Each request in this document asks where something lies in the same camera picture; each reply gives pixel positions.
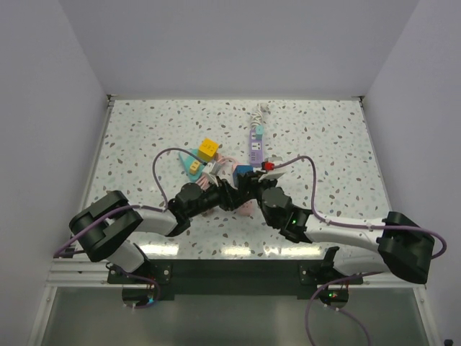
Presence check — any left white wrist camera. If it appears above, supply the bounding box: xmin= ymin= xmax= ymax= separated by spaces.
xmin=202 ymin=160 xmax=221 ymax=184

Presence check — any teal power strip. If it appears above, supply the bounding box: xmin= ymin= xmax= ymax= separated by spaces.
xmin=179 ymin=148 xmax=208 ymax=182

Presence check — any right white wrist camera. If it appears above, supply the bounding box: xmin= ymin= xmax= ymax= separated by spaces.
xmin=259 ymin=156 xmax=286 ymax=182

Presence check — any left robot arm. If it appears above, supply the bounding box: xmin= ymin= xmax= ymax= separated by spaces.
xmin=69 ymin=179 xmax=246 ymax=283

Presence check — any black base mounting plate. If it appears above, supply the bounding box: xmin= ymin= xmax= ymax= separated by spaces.
xmin=107 ymin=247 xmax=344 ymax=303

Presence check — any small yellow adapter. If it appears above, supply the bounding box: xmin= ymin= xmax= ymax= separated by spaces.
xmin=189 ymin=161 xmax=201 ymax=175

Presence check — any yellow cube socket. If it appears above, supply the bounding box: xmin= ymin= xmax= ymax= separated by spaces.
xmin=197 ymin=138 xmax=219 ymax=162

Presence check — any pink coiled cord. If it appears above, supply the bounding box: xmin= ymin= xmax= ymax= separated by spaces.
xmin=197 ymin=154 xmax=238 ymax=190

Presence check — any purple power strip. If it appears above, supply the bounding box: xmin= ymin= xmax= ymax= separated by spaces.
xmin=249 ymin=125 xmax=264 ymax=167

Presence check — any striped braided cord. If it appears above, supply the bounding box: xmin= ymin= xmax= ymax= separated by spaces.
xmin=250 ymin=102 xmax=269 ymax=127

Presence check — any pink power strip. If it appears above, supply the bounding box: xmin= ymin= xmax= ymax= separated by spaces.
xmin=237 ymin=201 xmax=254 ymax=216

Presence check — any aluminium rail frame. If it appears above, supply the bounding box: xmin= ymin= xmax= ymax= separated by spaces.
xmin=27 ymin=94 xmax=429 ymax=346

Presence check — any blue cube socket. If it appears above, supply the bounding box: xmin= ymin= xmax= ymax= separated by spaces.
xmin=232 ymin=164 xmax=253 ymax=188

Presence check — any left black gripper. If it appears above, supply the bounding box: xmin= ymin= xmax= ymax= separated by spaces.
xmin=187 ymin=175 xmax=247 ymax=218

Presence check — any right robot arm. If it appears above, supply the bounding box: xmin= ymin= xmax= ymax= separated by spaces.
xmin=233 ymin=172 xmax=435 ymax=284

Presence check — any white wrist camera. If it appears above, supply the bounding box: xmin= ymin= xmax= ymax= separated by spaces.
xmin=259 ymin=156 xmax=286 ymax=182
xmin=202 ymin=160 xmax=221 ymax=184

